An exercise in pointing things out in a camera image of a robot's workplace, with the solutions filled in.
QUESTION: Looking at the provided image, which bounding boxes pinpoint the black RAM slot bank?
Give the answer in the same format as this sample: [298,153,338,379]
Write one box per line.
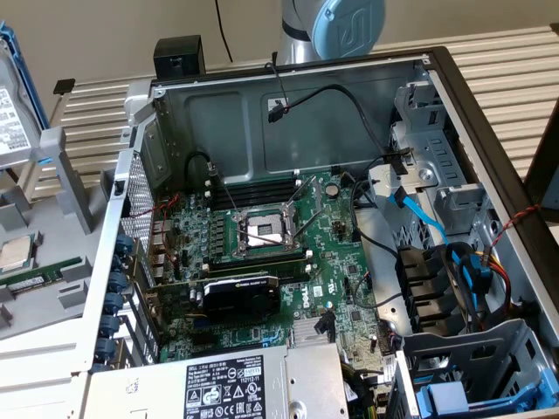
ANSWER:
[212,176,303,210]
[203,255,314,285]

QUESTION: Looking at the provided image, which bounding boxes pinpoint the CPU socket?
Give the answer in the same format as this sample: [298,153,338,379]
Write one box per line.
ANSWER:
[233,209,305,258]

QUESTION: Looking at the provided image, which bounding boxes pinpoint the silver metal drive cage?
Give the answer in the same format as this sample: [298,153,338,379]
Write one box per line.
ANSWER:
[388,69,499,239]

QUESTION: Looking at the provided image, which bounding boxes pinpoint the black flat ribbon wire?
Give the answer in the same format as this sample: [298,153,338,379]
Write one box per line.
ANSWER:
[314,310,338,342]

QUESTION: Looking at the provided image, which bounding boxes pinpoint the green RAM stick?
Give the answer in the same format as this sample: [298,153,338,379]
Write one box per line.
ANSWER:
[0,257,84,290]

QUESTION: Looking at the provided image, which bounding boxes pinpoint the black graphics card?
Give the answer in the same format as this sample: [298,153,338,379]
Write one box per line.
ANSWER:
[148,272,283,324]

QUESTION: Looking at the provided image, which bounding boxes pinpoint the red black twisted wire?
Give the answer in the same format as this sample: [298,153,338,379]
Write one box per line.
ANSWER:
[483,204,542,259]

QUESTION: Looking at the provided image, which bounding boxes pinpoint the metal socket cover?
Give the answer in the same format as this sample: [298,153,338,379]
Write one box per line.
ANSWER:
[283,174,325,222]

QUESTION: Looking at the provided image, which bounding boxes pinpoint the silver finned heatsink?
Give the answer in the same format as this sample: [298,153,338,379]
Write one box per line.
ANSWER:
[291,317,334,348]

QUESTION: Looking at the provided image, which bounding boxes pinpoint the green motherboard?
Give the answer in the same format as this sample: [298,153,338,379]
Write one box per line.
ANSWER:
[148,170,397,396]

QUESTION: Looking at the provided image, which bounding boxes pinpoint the silver CPU chip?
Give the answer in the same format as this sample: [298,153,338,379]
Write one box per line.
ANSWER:
[0,233,37,272]

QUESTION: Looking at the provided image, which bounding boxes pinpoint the blue SATA data wire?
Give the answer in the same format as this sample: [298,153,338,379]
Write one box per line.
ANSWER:
[387,186,493,300]

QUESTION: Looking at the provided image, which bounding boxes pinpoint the silver power supply unit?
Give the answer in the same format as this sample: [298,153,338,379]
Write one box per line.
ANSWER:
[85,342,350,419]

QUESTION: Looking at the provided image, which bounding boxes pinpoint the thin black wall cable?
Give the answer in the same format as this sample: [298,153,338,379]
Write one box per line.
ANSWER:
[213,0,236,62]

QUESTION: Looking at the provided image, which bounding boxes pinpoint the black wire with hanging plug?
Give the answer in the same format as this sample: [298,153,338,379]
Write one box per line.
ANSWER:
[266,85,414,175]

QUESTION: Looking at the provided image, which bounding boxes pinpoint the thin red wire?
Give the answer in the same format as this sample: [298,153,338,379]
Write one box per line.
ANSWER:
[130,194,181,274]

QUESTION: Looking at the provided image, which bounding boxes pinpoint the hard disk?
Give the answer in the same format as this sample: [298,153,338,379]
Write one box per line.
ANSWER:
[0,19,50,171]

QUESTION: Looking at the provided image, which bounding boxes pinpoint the grey parts rack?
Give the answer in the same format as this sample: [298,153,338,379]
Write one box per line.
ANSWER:
[0,126,110,341]

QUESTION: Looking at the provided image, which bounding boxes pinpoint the open PC case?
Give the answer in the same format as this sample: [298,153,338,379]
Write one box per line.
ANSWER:
[72,45,559,419]

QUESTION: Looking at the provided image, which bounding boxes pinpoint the thin metal locking lever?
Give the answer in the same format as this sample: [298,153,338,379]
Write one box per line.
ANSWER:
[217,173,240,216]
[290,204,325,244]

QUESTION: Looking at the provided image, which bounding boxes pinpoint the black looped wire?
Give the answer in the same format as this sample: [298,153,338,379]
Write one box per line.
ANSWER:
[185,150,219,184]

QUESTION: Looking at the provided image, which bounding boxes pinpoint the black box mount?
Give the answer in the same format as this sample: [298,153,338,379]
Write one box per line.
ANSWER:
[153,35,206,80]

